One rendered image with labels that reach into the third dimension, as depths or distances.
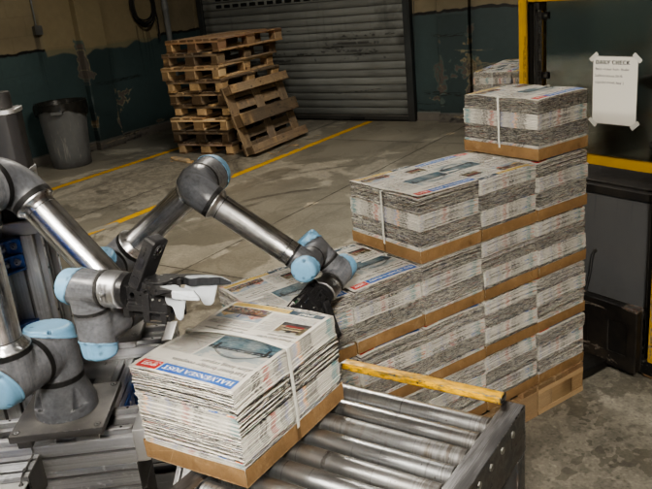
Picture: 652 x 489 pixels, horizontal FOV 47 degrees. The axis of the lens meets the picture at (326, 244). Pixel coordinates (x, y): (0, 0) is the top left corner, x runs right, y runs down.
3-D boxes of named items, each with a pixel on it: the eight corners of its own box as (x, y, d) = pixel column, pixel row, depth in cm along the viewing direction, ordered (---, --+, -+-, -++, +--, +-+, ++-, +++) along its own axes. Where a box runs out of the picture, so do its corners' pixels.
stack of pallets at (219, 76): (235, 131, 1008) (221, 31, 966) (295, 132, 963) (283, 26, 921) (171, 154, 900) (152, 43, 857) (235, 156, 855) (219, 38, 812)
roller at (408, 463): (282, 420, 181) (273, 412, 177) (467, 472, 156) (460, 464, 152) (275, 440, 179) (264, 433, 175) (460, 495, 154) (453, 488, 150)
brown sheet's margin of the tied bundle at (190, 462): (194, 420, 179) (190, 404, 177) (293, 446, 163) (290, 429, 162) (146, 456, 166) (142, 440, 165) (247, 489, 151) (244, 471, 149)
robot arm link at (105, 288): (118, 266, 153) (91, 276, 145) (137, 267, 151) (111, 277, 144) (121, 301, 154) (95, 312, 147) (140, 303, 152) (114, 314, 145)
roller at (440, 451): (298, 407, 186) (289, 399, 182) (478, 455, 161) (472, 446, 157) (289, 426, 183) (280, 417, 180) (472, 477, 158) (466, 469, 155)
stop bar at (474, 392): (347, 364, 198) (346, 357, 198) (506, 399, 175) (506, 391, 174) (341, 370, 196) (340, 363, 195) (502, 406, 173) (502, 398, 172)
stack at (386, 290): (245, 493, 279) (213, 285, 252) (471, 381, 339) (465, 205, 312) (303, 549, 248) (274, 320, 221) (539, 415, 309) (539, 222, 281)
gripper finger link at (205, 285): (233, 302, 149) (186, 304, 149) (231, 273, 148) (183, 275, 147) (232, 306, 146) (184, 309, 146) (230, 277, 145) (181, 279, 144)
